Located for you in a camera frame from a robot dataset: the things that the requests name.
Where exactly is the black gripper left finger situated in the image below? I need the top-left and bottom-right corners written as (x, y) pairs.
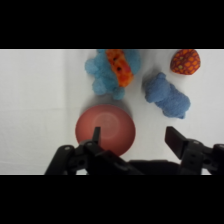
top-left (44, 126), bottom-right (144, 176)

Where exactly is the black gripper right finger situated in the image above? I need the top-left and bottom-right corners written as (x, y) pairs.
top-left (165, 125), bottom-right (224, 176)

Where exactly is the red ball with orange pattern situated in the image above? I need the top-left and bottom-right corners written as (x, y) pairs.
top-left (170, 49), bottom-right (201, 76)

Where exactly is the pink bowl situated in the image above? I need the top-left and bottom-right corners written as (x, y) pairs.
top-left (74, 104), bottom-right (137, 157)

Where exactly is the blue plush toy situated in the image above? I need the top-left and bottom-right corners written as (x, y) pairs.
top-left (143, 72), bottom-right (192, 120)

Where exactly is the light blue plush, orange band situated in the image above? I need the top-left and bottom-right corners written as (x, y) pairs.
top-left (84, 49), bottom-right (142, 101)

